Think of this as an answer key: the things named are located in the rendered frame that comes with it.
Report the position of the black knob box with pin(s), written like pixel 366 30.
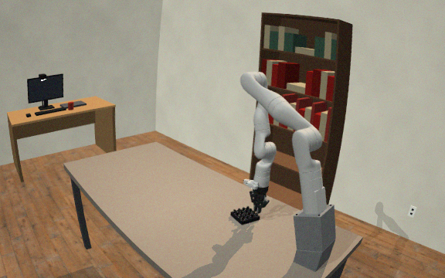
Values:
pixel 236 214

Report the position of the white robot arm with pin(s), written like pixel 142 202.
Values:
pixel 304 138

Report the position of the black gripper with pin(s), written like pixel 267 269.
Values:
pixel 258 199

